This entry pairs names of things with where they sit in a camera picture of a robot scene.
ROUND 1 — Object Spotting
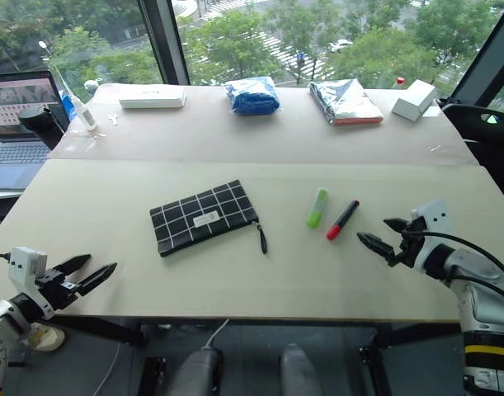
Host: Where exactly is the black cylindrical device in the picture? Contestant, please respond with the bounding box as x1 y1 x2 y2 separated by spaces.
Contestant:
17 104 68 151

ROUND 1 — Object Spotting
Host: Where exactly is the flat white box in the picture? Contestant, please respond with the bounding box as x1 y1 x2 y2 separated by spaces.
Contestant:
118 86 187 110

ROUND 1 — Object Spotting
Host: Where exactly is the small white cardboard box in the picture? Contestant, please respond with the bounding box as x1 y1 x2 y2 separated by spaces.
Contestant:
391 78 438 122

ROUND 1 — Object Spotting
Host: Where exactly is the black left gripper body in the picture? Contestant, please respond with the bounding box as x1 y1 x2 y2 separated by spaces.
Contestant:
35 267 79 311

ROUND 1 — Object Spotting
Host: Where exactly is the black chair with green light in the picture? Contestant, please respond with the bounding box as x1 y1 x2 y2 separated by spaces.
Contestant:
438 97 504 200

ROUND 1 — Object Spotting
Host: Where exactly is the white glue tube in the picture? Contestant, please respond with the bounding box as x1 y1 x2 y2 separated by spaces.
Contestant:
71 95 98 133

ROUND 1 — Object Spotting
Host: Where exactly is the black zipper pull strap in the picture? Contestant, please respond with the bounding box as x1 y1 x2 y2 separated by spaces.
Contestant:
253 221 271 255

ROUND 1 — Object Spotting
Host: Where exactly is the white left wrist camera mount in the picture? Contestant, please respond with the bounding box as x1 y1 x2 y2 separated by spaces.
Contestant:
7 246 55 321

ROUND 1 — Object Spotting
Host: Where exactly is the dark slanted window frame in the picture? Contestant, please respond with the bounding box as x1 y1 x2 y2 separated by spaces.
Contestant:
460 0 504 109

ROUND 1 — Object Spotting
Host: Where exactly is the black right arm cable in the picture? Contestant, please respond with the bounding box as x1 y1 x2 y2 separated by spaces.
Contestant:
401 229 504 299

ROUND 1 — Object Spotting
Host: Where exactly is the red and black marker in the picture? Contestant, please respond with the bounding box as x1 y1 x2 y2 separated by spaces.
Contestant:
326 200 361 242

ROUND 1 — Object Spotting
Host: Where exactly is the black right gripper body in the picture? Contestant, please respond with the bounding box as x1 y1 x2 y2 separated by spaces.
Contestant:
393 217 427 270

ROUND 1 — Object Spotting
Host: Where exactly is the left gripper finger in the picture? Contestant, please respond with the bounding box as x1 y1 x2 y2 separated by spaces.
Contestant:
76 262 118 297
54 254 92 276

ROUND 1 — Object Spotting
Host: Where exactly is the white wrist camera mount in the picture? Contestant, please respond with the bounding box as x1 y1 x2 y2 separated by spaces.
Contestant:
410 198 453 273
7 246 55 321

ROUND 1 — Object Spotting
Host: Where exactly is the open laptop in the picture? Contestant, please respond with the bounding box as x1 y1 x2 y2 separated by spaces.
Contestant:
0 70 71 191

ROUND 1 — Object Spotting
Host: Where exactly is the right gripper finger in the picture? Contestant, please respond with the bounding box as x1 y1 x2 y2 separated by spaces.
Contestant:
356 233 399 269
383 218 410 237

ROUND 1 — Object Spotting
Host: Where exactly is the silver foil package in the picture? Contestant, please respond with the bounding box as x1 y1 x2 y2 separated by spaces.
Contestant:
308 78 385 126

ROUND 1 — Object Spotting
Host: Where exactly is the blue cloth in plastic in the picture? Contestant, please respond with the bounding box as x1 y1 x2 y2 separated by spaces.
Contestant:
224 77 283 118

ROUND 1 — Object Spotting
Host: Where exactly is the black metal table frame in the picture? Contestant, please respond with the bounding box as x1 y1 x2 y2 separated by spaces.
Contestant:
49 314 464 396

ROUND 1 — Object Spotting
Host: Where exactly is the dark rounded grey shape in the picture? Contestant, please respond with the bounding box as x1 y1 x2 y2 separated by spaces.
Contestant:
176 346 224 396

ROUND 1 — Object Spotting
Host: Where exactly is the white cable under table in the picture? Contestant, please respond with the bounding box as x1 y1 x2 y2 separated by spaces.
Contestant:
95 318 232 396

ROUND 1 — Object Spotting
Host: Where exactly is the green highlighter pen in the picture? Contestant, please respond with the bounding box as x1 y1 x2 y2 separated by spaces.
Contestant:
305 187 330 229

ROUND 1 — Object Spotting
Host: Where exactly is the clear plastic wrapper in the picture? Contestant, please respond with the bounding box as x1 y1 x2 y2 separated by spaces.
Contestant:
67 130 109 148

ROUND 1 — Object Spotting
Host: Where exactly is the blue plastic bag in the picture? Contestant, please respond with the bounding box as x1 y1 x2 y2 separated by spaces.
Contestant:
62 88 77 120

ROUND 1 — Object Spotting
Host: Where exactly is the black grid-pattern pouch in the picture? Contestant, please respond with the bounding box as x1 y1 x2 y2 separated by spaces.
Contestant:
149 179 260 258

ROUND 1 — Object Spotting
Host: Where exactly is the dark window pillar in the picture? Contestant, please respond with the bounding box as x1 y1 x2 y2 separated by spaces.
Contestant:
137 0 191 87

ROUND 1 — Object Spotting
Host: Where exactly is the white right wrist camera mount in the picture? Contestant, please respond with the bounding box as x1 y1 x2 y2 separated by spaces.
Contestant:
410 198 453 273

